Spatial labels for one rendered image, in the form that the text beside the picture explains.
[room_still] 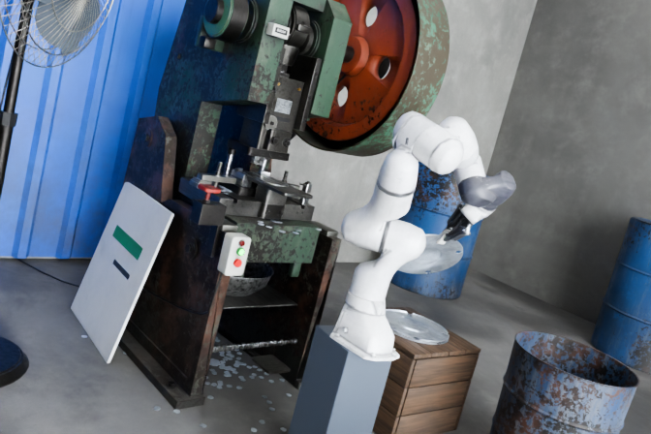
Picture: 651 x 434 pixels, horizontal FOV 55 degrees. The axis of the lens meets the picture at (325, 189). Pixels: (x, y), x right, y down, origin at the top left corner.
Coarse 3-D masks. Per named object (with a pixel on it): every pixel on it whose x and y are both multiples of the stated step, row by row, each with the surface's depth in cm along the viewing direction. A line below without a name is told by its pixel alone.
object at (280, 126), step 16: (288, 80) 233; (288, 96) 235; (272, 112) 232; (288, 112) 237; (256, 128) 233; (272, 128) 233; (288, 128) 239; (256, 144) 232; (272, 144) 232; (288, 144) 235
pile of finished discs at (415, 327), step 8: (392, 312) 255; (400, 312) 258; (392, 320) 245; (400, 320) 246; (408, 320) 248; (416, 320) 253; (424, 320) 256; (392, 328) 234; (400, 328) 238; (408, 328) 239; (416, 328) 240; (424, 328) 243; (432, 328) 247; (440, 328) 249; (400, 336) 232; (408, 336) 231; (416, 336) 233; (424, 336) 236; (432, 336) 238; (440, 336) 240; (448, 336) 243; (432, 344) 232; (440, 344) 234
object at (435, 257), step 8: (432, 240) 230; (456, 240) 232; (424, 248) 236; (432, 248) 236; (440, 248) 235; (448, 248) 235; (456, 248) 235; (424, 256) 241; (432, 256) 241; (440, 256) 240; (448, 256) 240; (456, 256) 240; (408, 264) 245; (416, 264) 245; (424, 264) 245; (432, 264) 245; (440, 264) 245; (448, 264) 245; (408, 272) 250; (416, 272) 250; (424, 272) 250; (432, 272) 250
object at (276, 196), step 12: (252, 180) 233; (264, 180) 231; (276, 180) 238; (264, 192) 230; (276, 192) 222; (288, 192) 222; (300, 192) 229; (264, 204) 230; (276, 204) 233; (264, 216) 231; (276, 216) 235
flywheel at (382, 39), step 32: (352, 0) 266; (384, 0) 252; (416, 0) 239; (352, 32) 264; (384, 32) 250; (416, 32) 233; (352, 64) 257; (384, 64) 263; (352, 96) 260; (384, 96) 247; (320, 128) 268; (352, 128) 254
